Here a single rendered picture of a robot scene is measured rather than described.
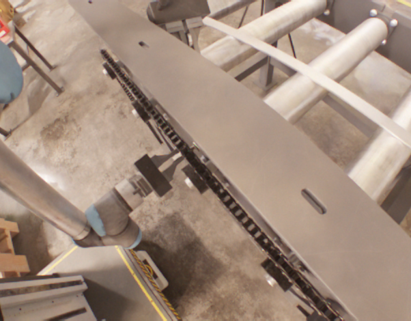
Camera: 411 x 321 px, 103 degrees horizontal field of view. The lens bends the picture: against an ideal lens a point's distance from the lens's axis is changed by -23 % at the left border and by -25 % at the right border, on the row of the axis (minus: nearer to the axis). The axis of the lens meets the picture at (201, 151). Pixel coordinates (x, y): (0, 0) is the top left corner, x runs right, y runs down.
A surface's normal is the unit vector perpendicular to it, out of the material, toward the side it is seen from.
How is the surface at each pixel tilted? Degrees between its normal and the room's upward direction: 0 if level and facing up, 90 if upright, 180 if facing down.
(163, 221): 0
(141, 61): 0
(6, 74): 89
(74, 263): 0
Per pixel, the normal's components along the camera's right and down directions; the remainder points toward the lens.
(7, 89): 0.95, -0.32
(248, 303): -0.15, -0.43
